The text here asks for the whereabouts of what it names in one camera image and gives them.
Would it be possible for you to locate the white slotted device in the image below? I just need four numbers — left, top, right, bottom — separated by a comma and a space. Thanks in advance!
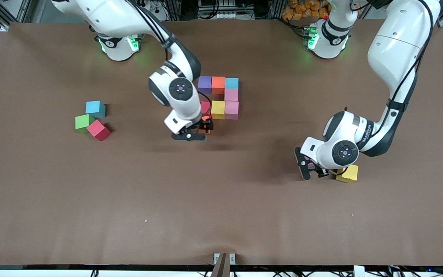
198, 0, 245, 19

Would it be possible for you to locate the orange packets pile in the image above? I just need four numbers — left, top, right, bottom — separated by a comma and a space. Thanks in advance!
282, 0, 330, 20

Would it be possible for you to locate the metal bracket with brown post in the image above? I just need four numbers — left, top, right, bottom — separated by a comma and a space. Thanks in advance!
213, 253, 236, 277

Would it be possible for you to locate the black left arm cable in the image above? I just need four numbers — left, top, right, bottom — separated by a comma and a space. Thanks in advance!
389, 0, 435, 104

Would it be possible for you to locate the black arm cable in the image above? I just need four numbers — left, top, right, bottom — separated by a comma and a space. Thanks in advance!
129, 0, 174, 45
389, 0, 435, 104

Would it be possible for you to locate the dented violet blue foam cube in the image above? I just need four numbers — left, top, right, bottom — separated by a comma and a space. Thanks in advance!
198, 76, 212, 95

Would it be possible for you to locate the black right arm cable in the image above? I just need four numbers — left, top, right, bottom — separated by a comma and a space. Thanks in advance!
129, 0, 174, 45

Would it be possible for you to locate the green foam cube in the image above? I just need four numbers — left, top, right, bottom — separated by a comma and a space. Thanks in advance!
75, 114, 95, 134

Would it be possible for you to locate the brown table mat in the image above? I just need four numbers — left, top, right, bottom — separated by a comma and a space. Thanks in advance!
0, 19, 443, 266

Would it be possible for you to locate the yellow foam cube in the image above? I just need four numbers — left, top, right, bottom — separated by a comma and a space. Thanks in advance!
211, 101, 226, 120
336, 165, 359, 183

